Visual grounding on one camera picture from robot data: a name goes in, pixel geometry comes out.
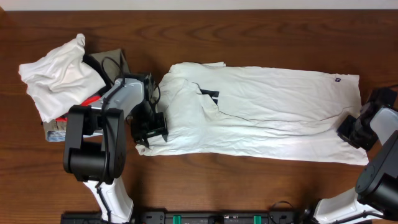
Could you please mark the olive folded trousers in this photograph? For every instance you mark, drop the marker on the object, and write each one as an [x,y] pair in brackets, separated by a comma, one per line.
[112,62]

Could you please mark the white folded shirt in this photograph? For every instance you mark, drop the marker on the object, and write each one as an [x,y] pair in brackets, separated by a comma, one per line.
[60,79]

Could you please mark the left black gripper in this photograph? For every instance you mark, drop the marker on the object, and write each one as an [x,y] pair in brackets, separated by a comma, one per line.
[160,129]

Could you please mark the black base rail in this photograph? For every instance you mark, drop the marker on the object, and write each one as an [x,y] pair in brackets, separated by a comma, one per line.
[158,217]

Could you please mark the white printed t-shirt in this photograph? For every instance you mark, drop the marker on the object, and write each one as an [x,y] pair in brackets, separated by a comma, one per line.
[256,111]

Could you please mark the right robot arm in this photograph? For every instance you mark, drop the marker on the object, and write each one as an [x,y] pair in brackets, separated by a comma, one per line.
[374,197]

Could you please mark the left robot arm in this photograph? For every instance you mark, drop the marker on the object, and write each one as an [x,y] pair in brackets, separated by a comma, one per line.
[95,143]

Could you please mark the dark red-trimmed folded garment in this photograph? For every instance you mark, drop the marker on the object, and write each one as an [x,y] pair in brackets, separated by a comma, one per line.
[93,63]

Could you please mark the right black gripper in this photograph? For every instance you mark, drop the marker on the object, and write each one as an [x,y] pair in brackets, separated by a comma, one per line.
[342,132]

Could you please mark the light blue folded garment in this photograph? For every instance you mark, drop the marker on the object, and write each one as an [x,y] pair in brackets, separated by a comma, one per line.
[55,136]

